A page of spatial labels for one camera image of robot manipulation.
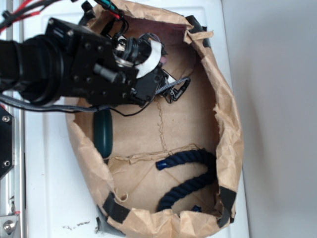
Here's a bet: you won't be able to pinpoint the aluminum frame rail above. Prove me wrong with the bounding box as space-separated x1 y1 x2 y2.
0 9 26 238

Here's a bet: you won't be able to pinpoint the brown paper bag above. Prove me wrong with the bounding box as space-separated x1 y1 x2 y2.
67 0 244 238

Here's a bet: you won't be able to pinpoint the red and black wires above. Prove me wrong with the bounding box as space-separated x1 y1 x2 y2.
0 0 54 33

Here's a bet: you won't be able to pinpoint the dark green oblong capsule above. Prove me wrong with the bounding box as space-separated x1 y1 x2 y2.
93 110 113 158

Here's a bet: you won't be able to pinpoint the gray plush animal toy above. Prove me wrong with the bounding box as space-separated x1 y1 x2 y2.
160 57 167 64

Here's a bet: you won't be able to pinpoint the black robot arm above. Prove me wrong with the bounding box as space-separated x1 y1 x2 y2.
0 18 191 110

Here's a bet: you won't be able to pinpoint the dark blue twisted rope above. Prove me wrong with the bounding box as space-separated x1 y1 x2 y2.
156 149 218 213

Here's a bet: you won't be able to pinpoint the black mounting plate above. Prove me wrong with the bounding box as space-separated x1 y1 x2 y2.
0 105 14 179

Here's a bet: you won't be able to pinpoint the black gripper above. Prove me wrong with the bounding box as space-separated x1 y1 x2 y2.
45 18 191 107

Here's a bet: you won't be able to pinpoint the black braided cable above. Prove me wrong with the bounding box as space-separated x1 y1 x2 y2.
0 94 109 114

